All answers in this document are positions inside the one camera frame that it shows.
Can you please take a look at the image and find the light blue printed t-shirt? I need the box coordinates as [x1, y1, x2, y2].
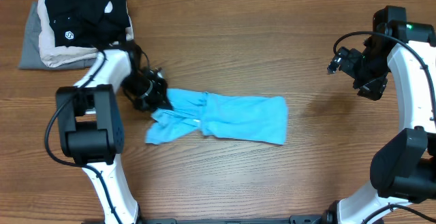
[145, 89, 288, 145]

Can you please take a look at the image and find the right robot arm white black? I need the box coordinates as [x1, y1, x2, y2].
[318, 20, 435, 223]

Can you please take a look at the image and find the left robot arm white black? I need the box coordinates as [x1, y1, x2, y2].
[50, 40, 173, 223]

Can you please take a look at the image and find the black polo shirt with logo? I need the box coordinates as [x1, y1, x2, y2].
[44, 0, 131, 48]

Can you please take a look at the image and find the folded beige garment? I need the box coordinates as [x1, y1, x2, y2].
[37, 0, 134, 67]

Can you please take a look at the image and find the folded grey garment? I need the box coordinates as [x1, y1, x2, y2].
[18, 1, 95, 70]

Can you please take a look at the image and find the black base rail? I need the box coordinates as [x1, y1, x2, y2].
[136, 214, 322, 224]

